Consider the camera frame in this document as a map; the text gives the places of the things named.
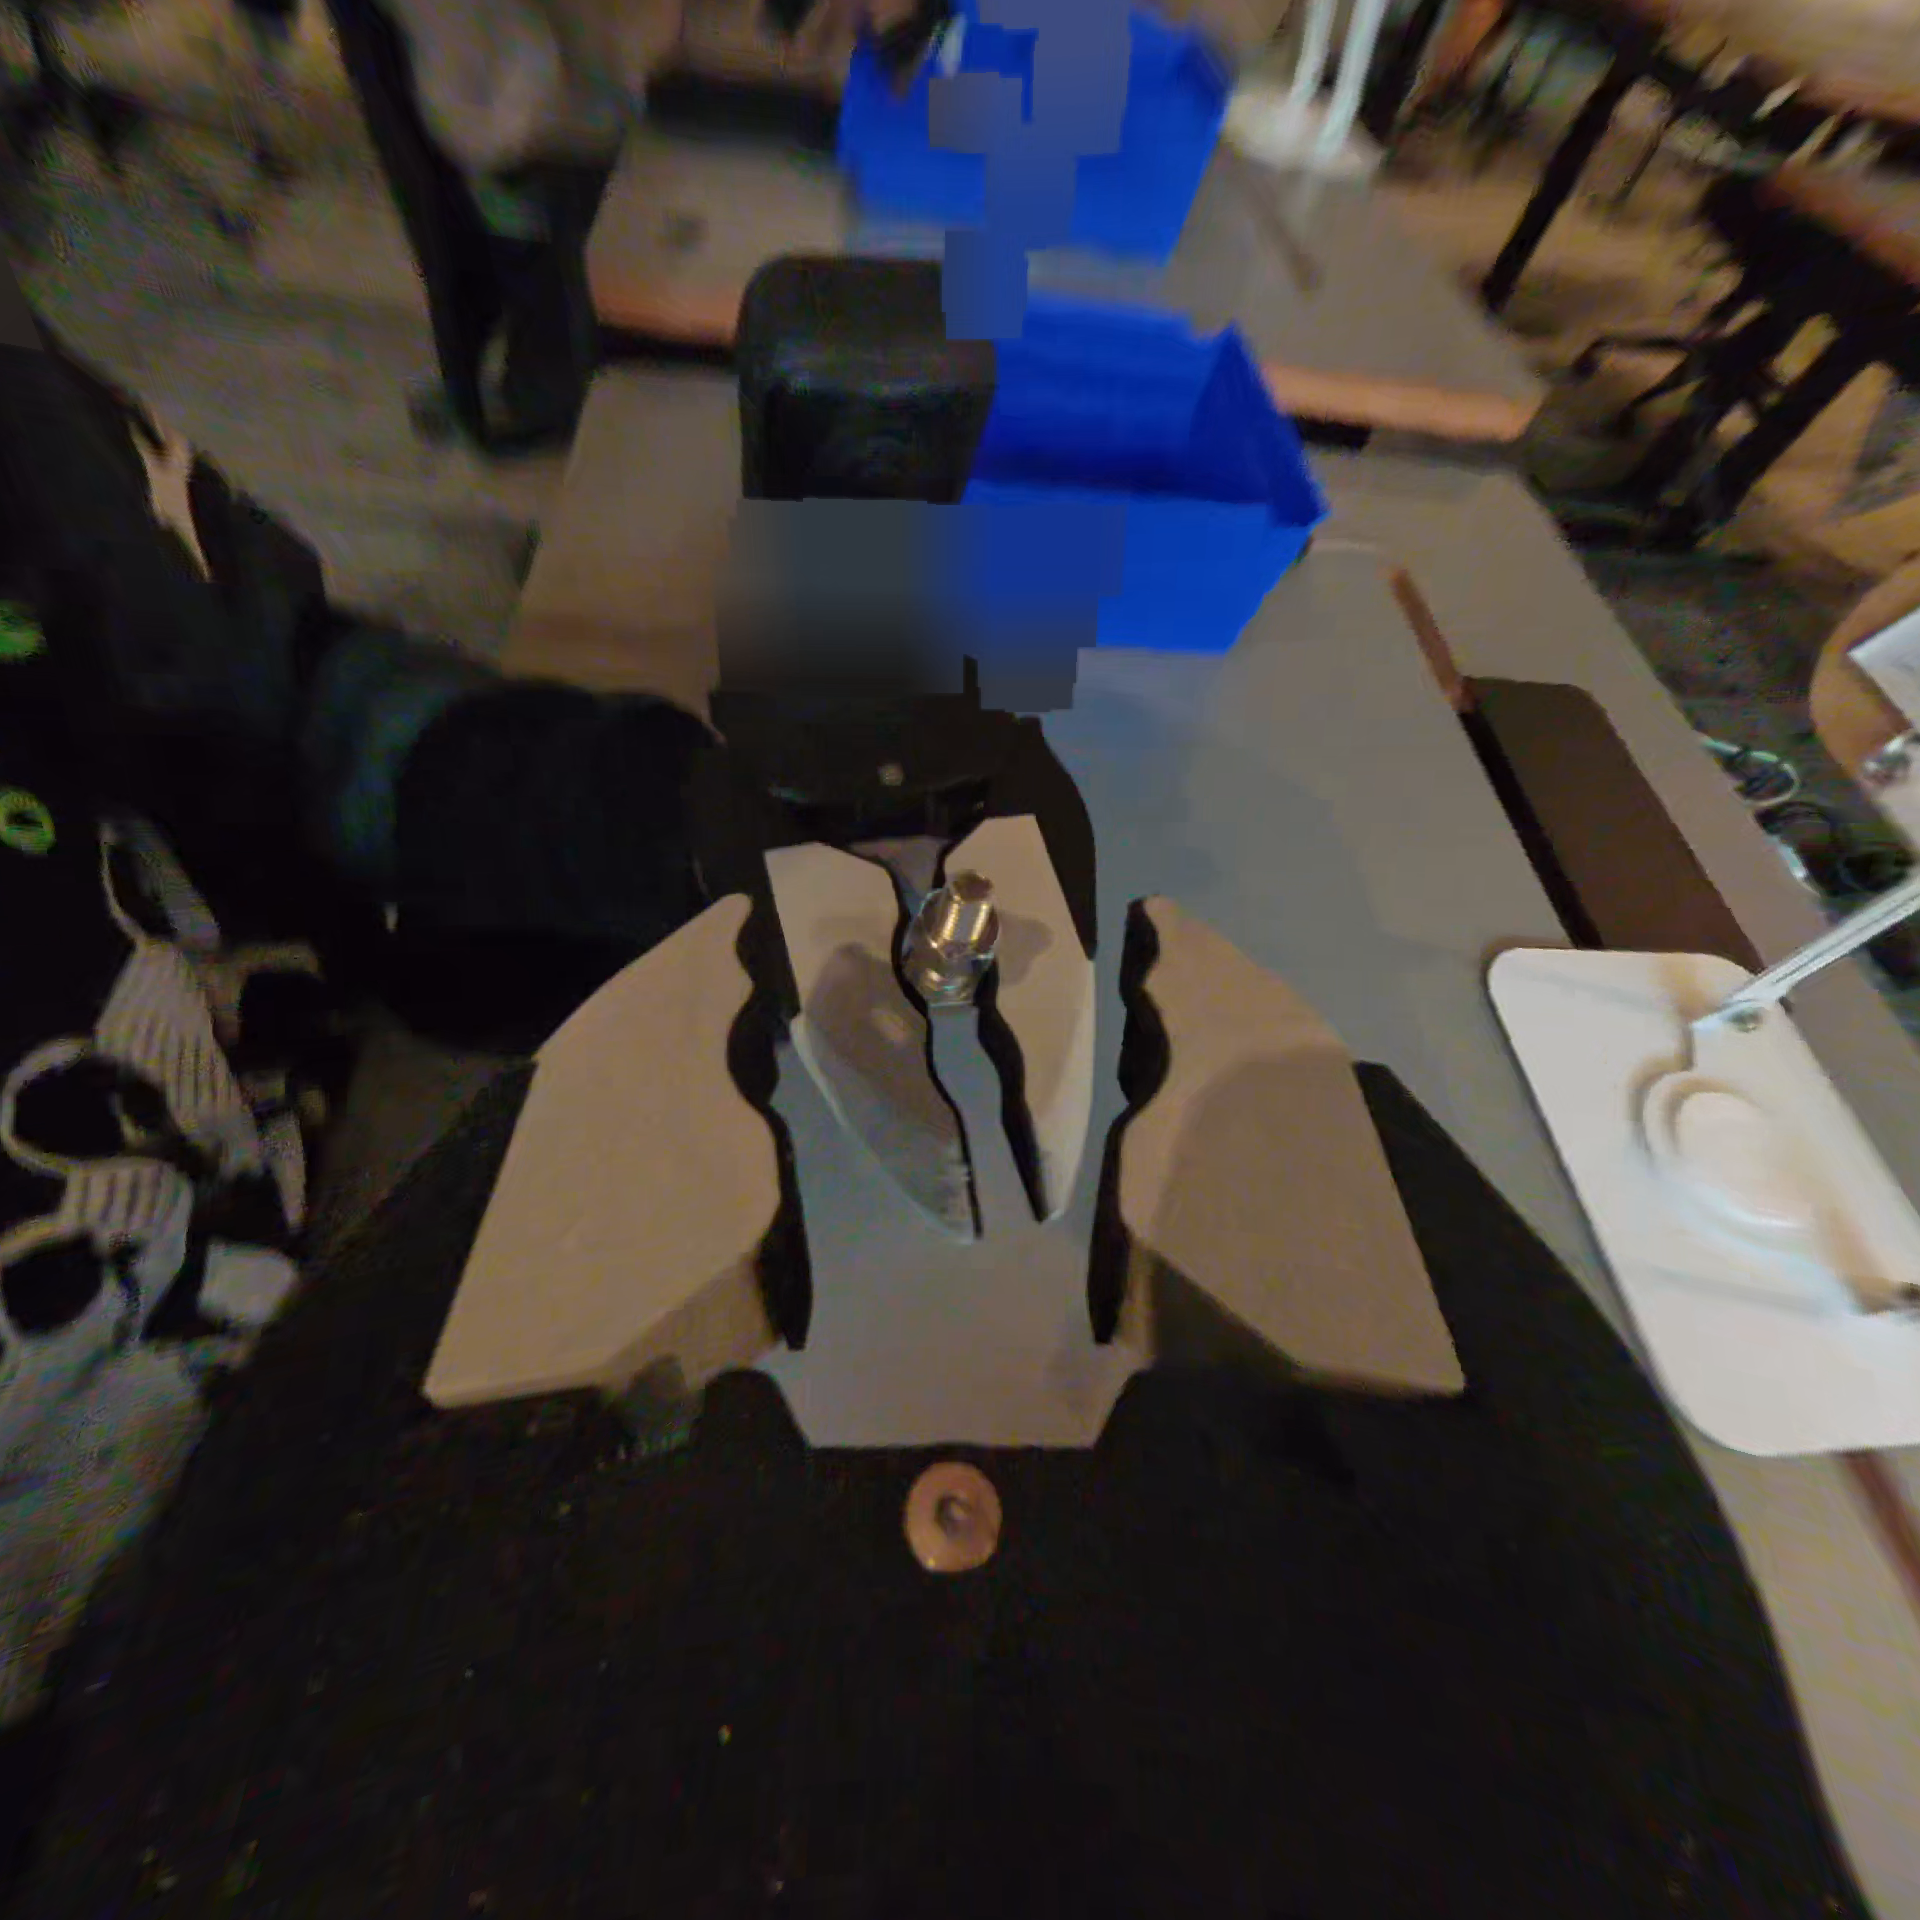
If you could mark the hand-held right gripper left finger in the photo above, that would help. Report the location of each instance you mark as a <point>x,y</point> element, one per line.
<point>615,1170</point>

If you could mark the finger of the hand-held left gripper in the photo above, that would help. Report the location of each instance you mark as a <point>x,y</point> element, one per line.
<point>839,930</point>
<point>1050,1019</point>

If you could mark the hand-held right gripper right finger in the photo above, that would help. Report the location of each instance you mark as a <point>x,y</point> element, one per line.
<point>1275,1201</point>

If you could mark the steel hex bolt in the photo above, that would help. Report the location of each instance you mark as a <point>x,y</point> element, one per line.
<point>960,896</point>

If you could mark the blue plastic bin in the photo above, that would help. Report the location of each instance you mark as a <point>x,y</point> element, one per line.
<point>1177,148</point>
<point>1200,435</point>

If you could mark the person's left hand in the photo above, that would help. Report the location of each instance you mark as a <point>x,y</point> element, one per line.
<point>555,840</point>

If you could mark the white plastic tray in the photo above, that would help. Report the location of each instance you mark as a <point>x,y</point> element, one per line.
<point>1589,1078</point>

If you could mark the thin metal rod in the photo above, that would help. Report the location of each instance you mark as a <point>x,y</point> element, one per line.
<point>1829,945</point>

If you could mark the black patterned garment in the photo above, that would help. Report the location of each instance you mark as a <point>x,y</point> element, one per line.
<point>90,675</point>

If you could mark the black chair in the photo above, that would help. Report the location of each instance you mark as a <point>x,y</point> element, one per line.
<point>1770,300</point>

